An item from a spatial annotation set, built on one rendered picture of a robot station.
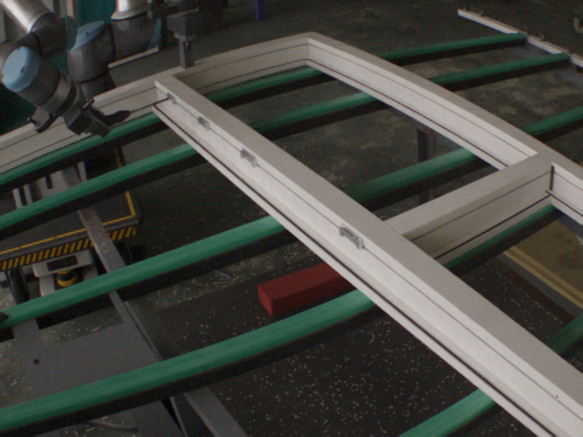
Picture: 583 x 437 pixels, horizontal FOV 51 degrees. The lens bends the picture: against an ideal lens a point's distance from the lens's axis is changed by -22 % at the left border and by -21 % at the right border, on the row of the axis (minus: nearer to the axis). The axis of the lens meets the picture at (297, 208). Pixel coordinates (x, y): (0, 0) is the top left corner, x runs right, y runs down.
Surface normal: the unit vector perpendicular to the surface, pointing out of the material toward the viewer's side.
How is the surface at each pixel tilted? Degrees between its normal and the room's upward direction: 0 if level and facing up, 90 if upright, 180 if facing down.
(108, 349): 0
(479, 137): 90
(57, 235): 0
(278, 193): 90
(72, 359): 0
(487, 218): 90
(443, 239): 90
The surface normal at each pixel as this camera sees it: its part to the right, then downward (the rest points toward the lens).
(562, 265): -0.07, -0.86
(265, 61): 0.51, 0.41
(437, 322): -0.86, 0.32
